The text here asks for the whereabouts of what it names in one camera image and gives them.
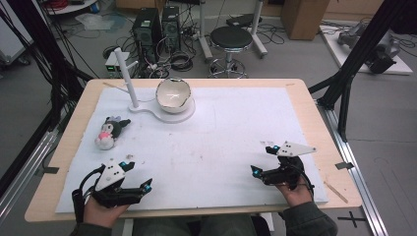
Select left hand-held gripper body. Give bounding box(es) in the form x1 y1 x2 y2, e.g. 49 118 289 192
90 158 146 209

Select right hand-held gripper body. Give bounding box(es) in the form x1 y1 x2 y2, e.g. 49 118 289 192
261 141 318 192

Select person's right hand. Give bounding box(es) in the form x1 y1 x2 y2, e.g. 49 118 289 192
274 180 315 208

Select person's left hand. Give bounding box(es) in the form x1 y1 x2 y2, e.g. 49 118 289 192
83 196 131 229

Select black and white plush toy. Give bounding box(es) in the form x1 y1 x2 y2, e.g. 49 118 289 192
94 115 132 151

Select thin wooden stick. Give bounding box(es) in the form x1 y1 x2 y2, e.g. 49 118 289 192
102 81 129 93
324 181 349 205

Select white table mat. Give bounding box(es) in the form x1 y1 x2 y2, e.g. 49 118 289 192
54 86 329 214

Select white stand with pole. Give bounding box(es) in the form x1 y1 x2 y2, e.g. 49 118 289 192
113 46 197 125

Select person's legs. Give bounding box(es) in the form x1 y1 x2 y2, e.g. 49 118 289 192
132 214 271 236

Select white ceramic bowl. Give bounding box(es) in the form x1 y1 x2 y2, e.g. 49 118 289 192
155 77 193 115

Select white power supply box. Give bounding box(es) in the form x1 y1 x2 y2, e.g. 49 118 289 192
104 51 140 79

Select black round stool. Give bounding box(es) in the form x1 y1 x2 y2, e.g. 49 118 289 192
208 26 254 80

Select white platform board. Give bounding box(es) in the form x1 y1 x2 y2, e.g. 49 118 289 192
319 25 414 77

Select white metal stand leg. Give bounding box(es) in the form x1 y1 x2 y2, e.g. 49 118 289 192
249 0 268 59
198 0 214 64

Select brown wooden cabinet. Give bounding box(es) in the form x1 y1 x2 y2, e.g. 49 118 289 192
280 0 330 41

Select black computer tower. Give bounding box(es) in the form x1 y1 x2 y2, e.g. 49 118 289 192
131 7 163 63
160 5 182 53

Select clear plastic sheet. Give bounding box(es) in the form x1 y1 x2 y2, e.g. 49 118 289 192
75 12 127 33

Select grey and black robot device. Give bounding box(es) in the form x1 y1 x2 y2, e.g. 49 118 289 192
336 22 401 75

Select round white table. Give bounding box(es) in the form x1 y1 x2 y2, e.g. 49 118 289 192
38 0 99 16

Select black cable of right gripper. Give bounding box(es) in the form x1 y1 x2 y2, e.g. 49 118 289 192
289 163 317 202

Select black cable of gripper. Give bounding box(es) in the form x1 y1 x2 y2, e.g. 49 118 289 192
289 163 317 202
71 164 106 225

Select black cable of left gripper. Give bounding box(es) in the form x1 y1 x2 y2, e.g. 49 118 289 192
71 164 106 225

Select aluminium rail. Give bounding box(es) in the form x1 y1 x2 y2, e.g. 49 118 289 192
317 99 389 236
0 130 59 218

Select coiled black cable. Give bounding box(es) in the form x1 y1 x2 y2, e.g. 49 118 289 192
169 50 195 73

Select black metal frame stand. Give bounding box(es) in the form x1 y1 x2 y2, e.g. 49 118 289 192
0 0 96 198
308 0 417 144

